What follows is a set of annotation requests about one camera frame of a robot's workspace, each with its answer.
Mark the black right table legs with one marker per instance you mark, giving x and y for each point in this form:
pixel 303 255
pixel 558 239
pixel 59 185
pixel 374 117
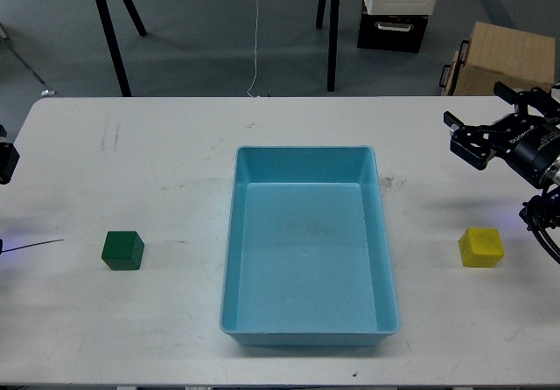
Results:
pixel 334 12

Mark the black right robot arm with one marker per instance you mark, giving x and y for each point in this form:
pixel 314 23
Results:
pixel 541 213

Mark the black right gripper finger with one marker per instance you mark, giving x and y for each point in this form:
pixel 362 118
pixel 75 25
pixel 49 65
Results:
pixel 473 144
pixel 536 98

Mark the wooden crate with handles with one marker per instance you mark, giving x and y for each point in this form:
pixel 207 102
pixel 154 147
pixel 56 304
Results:
pixel 519 59

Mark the light blue plastic bin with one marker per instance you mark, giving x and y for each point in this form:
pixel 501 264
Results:
pixel 308 259

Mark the yellow wooden cube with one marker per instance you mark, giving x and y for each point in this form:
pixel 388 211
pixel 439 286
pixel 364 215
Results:
pixel 481 247

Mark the green wooden cube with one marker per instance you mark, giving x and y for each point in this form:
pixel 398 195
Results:
pixel 123 250

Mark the black storage case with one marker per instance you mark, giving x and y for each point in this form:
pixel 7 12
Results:
pixel 394 33

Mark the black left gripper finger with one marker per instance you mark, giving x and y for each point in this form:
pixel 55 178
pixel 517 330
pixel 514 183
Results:
pixel 9 157

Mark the thin black cable tie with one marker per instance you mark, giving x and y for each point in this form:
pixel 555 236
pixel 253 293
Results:
pixel 42 243

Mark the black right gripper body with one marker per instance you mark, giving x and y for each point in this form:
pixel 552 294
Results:
pixel 529 145

